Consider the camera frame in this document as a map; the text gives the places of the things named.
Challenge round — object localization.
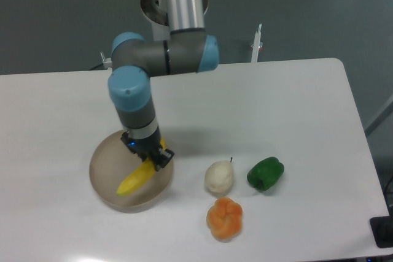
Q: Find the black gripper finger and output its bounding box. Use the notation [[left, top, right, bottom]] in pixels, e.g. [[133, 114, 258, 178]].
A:
[[120, 131, 144, 161], [149, 147, 174, 171]]

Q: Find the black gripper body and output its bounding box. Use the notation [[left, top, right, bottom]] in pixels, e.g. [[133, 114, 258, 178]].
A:
[[128, 133, 161, 160]]

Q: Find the yellow banana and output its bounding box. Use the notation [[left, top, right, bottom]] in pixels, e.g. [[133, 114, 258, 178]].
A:
[[116, 156, 157, 196]]

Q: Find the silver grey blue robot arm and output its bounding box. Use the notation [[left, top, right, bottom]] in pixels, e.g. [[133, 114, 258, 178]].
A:
[[108, 0, 219, 171]]

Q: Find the beige round plate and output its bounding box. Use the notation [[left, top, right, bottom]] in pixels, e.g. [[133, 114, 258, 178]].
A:
[[89, 130, 174, 213]]

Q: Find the white pear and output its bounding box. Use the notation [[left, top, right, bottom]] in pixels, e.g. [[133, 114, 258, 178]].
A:
[[204, 160, 235, 195]]

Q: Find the orange knotted bread roll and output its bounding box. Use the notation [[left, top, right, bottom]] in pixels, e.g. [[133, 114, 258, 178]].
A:
[[206, 197, 243, 241]]

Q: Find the green bell pepper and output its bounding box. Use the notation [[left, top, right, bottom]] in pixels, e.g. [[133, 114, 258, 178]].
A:
[[246, 156, 284, 191]]

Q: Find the white right support bar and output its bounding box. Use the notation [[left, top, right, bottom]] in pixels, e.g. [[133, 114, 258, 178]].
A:
[[250, 23, 263, 63]]

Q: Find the black box at table edge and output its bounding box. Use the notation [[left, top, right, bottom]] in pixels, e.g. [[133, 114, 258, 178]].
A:
[[370, 216, 392, 249]]

